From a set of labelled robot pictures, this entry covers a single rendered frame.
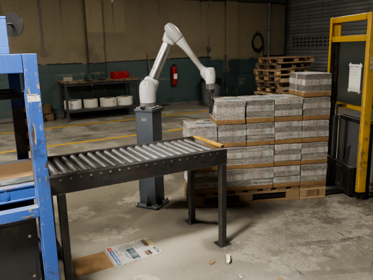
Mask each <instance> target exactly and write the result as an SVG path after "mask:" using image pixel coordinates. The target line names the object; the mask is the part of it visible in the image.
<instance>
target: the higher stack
mask: <svg viewBox="0 0 373 280"><path fill-rule="evenodd" d="M331 76H332V73H324V72H323V73H322V72H292V73H290V78H289V82H290V83H289V87H290V88H289V89H290V90H294V91H299V92H304V93H306V92H331V91H332V88H331V87H332V84H331V79H332V77H331ZM291 95H293V96H297V95H294V94H291ZM297 97H301V98H303V105H302V116H303V118H304V116H314V115H326V114H330V111H331V110H330V106H331V102H330V99H331V98H330V97H329V96H316V97H302V96H297ZM301 121H302V126H301V131H302V138H317V137H328V136H329V120H328V119H311V120H301ZM300 143H301V158H300V160H301V161H302V160H311V159H326V158H327V151H328V142H327V141H321V142H300ZM326 170H327V163H313V164H300V180H299V181H300V182H307V181H322V180H326ZM299 188H300V192H299V199H305V198H318V197H325V188H326V184H315V185H308V186H299Z"/></svg>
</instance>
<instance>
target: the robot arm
mask: <svg viewBox="0 0 373 280"><path fill-rule="evenodd" d="M164 29H165V33H164V36H163V43H162V46H161V48H160V50H159V52H158V55H157V57H156V59H155V62H154V64H153V66H152V69H151V71H150V73H149V76H147V77H145V79H144V80H142V81H141V83H140V85H139V97H140V106H139V107H136V109H155V108H159V107H160V106H157V105H156V91H157V88H158V85H159V82H158V78H159V76H160V73H161V71H162V69H163V66H164V64H165V61H166V60H167V57H168V54H169V52H170V50H171V48H172V46H173V45H175V43H176V44H177V45H178V46H179V47H180V48H181V49H183V50H184V51H185V53H186V54H187V55H188V56H189V57H190V59H191V60H192V61H193V62H194V63H195V65H196V66H197V67H198V69H199V70H200V75H201V76H202V78H203V79H204V80H205V81H206V89H207V90H206V92H207V93H208V94H209V95H208V102H209V113H212V106H213V94H212V93H214V89H215V80H216V74H215V69H214V68H213V67H208V68H206V67H204V66H203V65H202V64H201V63H200V61H199V60H198V58H197V57H196V55H195V54H194V52H193V51H192V50H191V48H190V47H189V45H188V44H187V42H186V40H185V39H184V37H183V35H182V34H181V32H180V31H179V29H178V28H177V27H176V26H175V25H173V24H172V23H168V24H166V25H165V27H164Z"/></svg>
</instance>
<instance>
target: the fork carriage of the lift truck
mask: <svg viewBox="0 0 373 280"><path fill-rule="evenodd" d="M326 179H327V180H328V181H329V183H330V184H332V185H333V186H338V187H339V188H341V191H343V192H344V193H346V194H347V195H349V194H352V187H353V179H354V167H353V166H351V165H349V164H347V163H345V162H343V161H341V160H339V159H337V158H335V157H333V156H331V155H329V154H327V170H326Z"/></svg>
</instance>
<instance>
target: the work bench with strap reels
mask: <svg viewBox="0 0 373 280"><path fill-rule="evenodd" d="M83 80H84V79H79V80H73V81H69V82H66V81H57V83H58V85H59V96H60V103H61V115H62V118H61V119H65V118H64V112H65V113H67V123H71V122H70V116H69V114H70V113H78V112H90V111H102V110H108V109H120V108H129V113H130V112H131V107H139V106H140V102H139V80H140V78H131V77H129V72H128V71H121V70H120V71H116V72H110V78H105V79H104V80H98V79H92V85H98V84H115V83H127V86H128V95H127V96H117V97H103V98H100V104H99V105H98V99H97V98H87V99H84V100H83V103H84V106H82V100H81V99H70V100H68V92H67V87H70V86H88V85H91V81H83ZM132 82H136V88H137V104H135V103H133V96H130V83H132ZM61 86H64V91H65V101H64V108H63V99H62V87H61Z"/></svg>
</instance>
